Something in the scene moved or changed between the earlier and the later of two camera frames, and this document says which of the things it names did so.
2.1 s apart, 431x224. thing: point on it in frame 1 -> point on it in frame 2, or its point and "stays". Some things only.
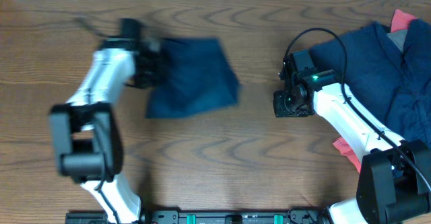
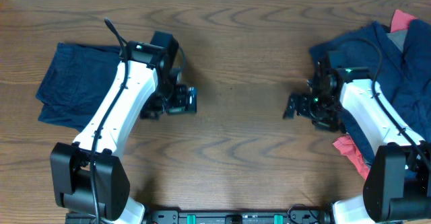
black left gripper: x=159 y=72 -> x=182 y=105
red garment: x=401 y=17 stays
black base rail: x=214 y=215 stays
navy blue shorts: x=198 y=76 -> x=77 y=80
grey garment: x=399 y=38 stays
